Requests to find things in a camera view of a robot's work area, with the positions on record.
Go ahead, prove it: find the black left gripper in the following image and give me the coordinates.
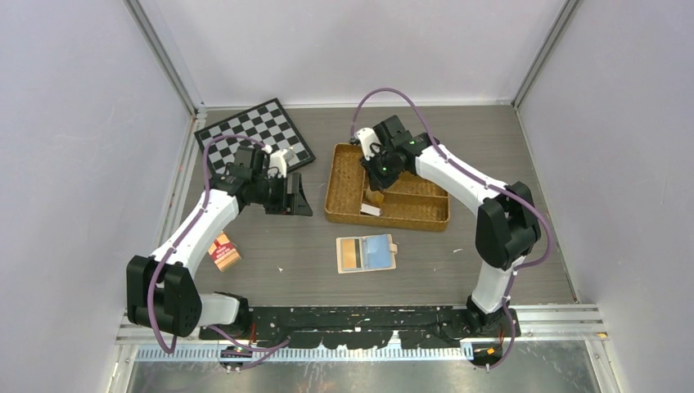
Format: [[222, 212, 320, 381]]
[[251, 172, 312, 216]]

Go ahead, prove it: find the white card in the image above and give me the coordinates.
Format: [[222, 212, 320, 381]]
[[360, 203, 382, 217]]

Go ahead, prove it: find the gold card black stripe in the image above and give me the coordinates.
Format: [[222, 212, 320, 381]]
[[341, 238, 363, 270]]

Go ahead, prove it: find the beige leather card holder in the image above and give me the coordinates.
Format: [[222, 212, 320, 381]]
[[336, 234, 398, 274]]

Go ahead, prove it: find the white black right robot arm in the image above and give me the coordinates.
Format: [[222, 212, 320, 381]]
[[351, 115, 541, 336]]

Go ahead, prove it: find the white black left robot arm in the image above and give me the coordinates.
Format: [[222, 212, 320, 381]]
[[126, 147, 313, 339]]

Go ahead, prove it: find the red orange patterned card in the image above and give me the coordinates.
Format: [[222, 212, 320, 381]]
[[208, 232, 242, 272]]

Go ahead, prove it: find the woven wicker divided tray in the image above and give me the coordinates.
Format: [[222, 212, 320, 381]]
[[324, 143, 451, 232]]

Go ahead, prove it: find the black white chessboard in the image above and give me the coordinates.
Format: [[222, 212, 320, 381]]
[[194, 98, 316, 172]]

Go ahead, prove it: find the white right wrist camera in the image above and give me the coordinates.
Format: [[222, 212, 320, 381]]
[[355, 128, 382, 161]]

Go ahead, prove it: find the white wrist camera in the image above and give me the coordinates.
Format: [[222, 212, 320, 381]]
[[355, 128, 382, 161], [268, 147, 295, 178]]

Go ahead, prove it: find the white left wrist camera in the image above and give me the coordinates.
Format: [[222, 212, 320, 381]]
[[268, 147, 295, 178]]

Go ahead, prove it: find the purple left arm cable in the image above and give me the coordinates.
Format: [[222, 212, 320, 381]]
[[146, 133, 291, 372]]

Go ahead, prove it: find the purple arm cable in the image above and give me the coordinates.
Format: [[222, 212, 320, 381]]
[[146, 133, 291, 372], [349, 88, 553, 373]]

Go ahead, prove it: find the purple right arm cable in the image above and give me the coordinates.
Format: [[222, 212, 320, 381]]
[[349, 88, 553, 373]]

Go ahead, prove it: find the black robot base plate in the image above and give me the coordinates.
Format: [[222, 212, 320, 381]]
[[199, 305, 521, 350]]

